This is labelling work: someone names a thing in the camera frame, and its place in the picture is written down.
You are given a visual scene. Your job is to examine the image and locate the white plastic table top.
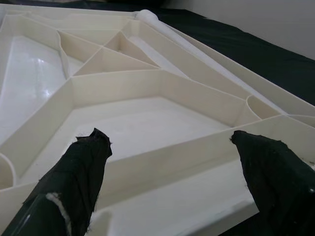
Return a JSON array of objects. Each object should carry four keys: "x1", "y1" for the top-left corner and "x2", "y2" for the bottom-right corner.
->
[{"x1": 0, "y1": 4, "x2": 315, "y2": 236}]

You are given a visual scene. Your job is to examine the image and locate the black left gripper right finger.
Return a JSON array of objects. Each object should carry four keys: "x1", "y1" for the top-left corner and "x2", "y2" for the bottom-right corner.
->
[{"x1": 230, "y1": 130, "x2": 315, "y2": 236}]

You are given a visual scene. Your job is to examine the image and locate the black table cloth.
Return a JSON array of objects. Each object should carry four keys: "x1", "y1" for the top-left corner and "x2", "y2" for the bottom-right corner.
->
[{"x1": 137, "y1": 6, "x2": 315, "y2": 82}]

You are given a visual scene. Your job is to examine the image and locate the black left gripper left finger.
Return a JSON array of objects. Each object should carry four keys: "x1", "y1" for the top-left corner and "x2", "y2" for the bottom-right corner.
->
[{"x1": 0, "y1": 127, "x2": 113, "y2": 236}]

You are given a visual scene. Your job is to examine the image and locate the white plastic table leg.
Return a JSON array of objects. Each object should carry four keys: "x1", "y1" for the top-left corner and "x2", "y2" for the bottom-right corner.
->
[{"x1": 137, "y1": 9, "x2": 284, "y2": 115}]

